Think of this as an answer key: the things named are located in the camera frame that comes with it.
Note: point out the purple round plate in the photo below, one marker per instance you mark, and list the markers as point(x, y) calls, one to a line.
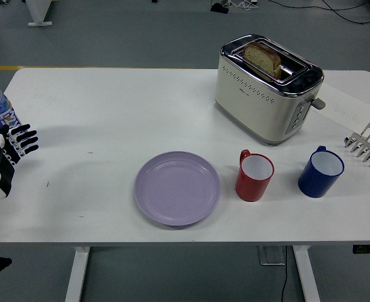
point(177, 188)

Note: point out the grey table foot plate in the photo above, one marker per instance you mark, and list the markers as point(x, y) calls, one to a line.
point(271, 255)

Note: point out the white table leg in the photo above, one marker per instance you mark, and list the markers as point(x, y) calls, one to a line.
point(306, 277)
point(76, 277)

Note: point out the white stand base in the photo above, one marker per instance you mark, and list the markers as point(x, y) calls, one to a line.
point(40, 12)

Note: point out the red mug white inside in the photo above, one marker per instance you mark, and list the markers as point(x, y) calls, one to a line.
point(251, 188)

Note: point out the cream and chrome toaster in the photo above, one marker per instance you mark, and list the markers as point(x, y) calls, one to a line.
point(251, 107)

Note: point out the black box on floor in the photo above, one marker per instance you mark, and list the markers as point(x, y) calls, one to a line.
point(219, 7)

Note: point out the bread slice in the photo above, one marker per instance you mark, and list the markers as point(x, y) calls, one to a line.
point(263, 58)

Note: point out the blue mug white inside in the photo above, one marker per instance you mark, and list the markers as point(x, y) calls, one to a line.
point(314, 184)

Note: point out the white paper sheet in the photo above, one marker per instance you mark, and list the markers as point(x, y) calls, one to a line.
point(345, 107)

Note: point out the silver metal rack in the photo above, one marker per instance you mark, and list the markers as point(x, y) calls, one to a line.
point(369, 141)

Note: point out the black table control panel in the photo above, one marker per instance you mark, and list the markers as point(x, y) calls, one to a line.
point(369, 249)

